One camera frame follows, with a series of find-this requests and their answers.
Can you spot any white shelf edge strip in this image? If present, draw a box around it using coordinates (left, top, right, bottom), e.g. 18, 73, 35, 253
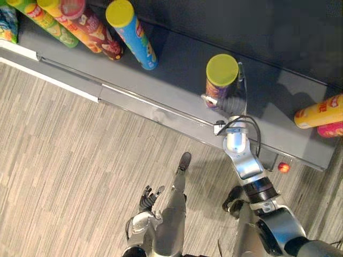
0, 40, 100, 104

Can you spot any right dark robot foot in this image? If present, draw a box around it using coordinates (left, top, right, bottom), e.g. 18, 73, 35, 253
222, 185, 245, 218

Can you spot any right silver robot leg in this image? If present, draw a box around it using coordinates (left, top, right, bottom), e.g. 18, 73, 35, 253
232, 198, 262, 257

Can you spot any dark red chips can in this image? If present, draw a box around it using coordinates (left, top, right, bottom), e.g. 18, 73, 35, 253
59, 0, 124, 61

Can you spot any blue chips can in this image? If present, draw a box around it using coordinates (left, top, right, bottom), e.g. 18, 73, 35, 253
105, 0, 159, 71

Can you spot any pink chips can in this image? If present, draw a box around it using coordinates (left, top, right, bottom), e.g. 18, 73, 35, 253
316, 124, 343, 139

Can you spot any purple chips can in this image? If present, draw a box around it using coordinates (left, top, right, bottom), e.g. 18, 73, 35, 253
205, 54, 240, 109

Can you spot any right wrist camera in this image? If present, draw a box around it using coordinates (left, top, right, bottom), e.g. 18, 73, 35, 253
213, 120, 229, 137

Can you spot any orange chips can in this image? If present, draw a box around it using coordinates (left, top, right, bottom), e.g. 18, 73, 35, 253
36, 0, 104, 54

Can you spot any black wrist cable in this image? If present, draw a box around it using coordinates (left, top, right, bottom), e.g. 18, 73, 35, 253
217, 114, 262, 159

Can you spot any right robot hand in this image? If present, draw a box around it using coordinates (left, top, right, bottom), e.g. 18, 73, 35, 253
200, 62, 248, 117

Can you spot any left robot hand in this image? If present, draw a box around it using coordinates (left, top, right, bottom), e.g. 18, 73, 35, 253
138, 185, 166, 214

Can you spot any dark grey shelf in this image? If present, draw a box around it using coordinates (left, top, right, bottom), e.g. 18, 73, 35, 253
0, 0, 343, 172

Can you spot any dark robot foot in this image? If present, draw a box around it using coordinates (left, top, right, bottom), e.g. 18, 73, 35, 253
222, 185, 245, 218
176, 152, 192, 172

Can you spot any left dark robot foot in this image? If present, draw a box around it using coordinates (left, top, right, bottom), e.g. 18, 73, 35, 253
176, 152, 192, 172

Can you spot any yellow chips can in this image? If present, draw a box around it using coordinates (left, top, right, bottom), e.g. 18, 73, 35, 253
293, 93, 343, 130

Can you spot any green blue chips bag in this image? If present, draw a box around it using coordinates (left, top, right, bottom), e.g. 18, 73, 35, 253
0, 4, 19, 44

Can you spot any green chips can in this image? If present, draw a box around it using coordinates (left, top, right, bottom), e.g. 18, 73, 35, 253
6, 0, 80, 49

